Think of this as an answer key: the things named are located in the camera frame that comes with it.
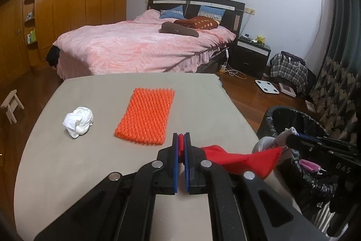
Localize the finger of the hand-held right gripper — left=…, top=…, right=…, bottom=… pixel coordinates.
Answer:
left=286, top=134, right=361, bottom=162
left=297, top=132, right=361, bottom=150

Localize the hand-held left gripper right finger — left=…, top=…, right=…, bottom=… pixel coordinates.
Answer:
left=184, top=133, right=329, bottom=241

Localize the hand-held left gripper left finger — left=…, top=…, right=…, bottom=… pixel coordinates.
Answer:
left=33, top=133, right=180, bottom=241

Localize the trash bin with black bag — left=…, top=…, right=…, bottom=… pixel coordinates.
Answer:
left=257, top=105, right=361, bottom=239

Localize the grey sock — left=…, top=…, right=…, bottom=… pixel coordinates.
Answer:
left=252, top=126, right=300, bottom=160

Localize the red cloth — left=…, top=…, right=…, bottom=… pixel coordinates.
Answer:
left=178, top=132, right=284, bottom=180

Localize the white cloth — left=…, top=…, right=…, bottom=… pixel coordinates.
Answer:
left=62, top=107, right=94, bottom=139

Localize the white flat box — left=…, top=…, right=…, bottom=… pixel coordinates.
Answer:
left=279, top=82, right=297, bottom=98

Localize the orange bumpy plastic mat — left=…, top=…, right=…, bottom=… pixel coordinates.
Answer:
left=115, top=88, right=175, bottom=145

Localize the white bathroom scale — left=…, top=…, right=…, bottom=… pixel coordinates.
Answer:
left=255, top=79, right=280, bottom=94

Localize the plaid bag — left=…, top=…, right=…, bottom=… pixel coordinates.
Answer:
left=270, top=51, right=309, bottom=92

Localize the black white nightstand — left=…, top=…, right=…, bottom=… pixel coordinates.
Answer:
left=230, top=37, right=272, bottom=78

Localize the dark patterned curtain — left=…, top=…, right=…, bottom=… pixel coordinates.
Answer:
left=309, top=0, right=361, bottom=145

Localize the bed with pink cover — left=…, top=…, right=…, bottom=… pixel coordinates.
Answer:
left=53, top=9, right=237, bottom=81

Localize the brown bolster pillow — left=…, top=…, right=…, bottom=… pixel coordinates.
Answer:
left=159, top=21, right=199, bottom=37

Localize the red dotted pillow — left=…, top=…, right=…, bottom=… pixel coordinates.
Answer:
left=174, top=16, right=221, bottom=30

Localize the blue patterned pillow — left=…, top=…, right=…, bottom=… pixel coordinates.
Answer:
left=197, top=6, right=226, bottom=22

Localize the black clothing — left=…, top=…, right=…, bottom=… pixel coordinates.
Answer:
left=46, top=45, right=60, bottom=66

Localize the small wooden stool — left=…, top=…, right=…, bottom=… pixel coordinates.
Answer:
left=0, top=90, right=24, bottom=124

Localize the white floor cable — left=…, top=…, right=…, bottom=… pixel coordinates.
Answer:
left=226, top=56, right=247, bottom=80

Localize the dark wooden bed frame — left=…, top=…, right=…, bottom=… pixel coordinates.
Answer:
left=147, top=0, right=246, bottom=73

